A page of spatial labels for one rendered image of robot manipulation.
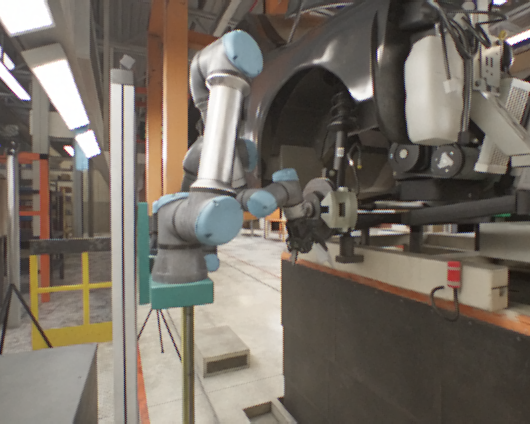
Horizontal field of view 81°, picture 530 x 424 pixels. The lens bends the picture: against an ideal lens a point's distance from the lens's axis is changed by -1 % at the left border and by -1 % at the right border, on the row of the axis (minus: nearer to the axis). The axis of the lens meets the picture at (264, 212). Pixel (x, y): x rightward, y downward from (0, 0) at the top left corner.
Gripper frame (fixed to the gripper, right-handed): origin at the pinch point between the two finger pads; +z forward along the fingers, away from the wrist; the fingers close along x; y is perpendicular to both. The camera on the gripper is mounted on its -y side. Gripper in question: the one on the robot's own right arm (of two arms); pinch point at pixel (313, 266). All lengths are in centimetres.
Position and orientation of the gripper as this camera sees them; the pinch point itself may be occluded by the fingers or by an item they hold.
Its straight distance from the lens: 112.7
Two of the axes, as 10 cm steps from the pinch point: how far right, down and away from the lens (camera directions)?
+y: -5.3, 4.2, -7.3
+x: 7.9, -0.5, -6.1
